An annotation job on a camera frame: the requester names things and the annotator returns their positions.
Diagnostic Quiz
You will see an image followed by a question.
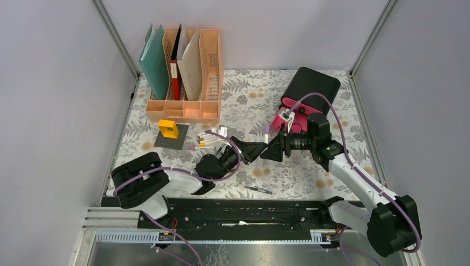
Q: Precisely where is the yellow block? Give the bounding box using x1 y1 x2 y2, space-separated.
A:
158 119 180 139

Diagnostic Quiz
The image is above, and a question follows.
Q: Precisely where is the white marker green cap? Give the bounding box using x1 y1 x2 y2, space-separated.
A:
197 135 217 142

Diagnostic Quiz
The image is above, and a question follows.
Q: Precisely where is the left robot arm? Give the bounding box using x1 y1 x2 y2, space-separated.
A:
110 136 268 228

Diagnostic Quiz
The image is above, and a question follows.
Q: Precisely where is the white marker black cap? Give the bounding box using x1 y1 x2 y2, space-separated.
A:
198 131 216 138

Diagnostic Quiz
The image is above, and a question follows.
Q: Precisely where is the teal folder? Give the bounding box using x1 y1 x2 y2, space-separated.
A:
139 24 170 100

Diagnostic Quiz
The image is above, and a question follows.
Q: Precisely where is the red binder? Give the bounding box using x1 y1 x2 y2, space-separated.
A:
170 24 182 100

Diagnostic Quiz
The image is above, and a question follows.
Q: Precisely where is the white purple marker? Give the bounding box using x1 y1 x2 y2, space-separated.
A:
264 125 270 144

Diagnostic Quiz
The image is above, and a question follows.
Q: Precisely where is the purple pen near front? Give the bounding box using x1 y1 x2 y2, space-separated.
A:
244 186 273 195

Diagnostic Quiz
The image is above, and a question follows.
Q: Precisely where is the orange plastic file organizer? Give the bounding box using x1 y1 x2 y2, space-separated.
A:
145 29 223 124

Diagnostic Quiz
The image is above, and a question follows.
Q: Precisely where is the white marker pink cap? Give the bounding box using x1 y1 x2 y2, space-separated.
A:
188 146 216 151

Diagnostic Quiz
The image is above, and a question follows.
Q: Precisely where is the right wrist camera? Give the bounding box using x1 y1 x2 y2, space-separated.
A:
278 108 295 132

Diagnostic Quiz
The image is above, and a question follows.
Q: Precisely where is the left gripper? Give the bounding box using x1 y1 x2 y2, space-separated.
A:
213 136 268 181

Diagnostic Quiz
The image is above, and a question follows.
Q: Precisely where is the floral table mat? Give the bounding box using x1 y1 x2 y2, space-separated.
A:
115 70 374 200

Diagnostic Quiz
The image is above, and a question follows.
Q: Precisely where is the grey baseplate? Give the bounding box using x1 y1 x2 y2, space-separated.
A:
154 124 189 150

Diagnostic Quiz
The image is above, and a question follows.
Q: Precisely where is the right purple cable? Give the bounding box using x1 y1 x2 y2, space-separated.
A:
284 91 422 266

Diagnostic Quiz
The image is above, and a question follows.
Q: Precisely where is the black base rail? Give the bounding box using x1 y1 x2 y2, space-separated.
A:
159 198 341 241

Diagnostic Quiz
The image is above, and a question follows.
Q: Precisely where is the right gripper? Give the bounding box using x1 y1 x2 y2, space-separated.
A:
260 123 316 162

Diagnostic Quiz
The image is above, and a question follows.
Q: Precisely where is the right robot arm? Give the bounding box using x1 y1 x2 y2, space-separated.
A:
260 113 422 257

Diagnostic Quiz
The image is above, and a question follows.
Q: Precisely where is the beige kraft notebook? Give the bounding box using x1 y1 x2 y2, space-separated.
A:
176 24 202 101

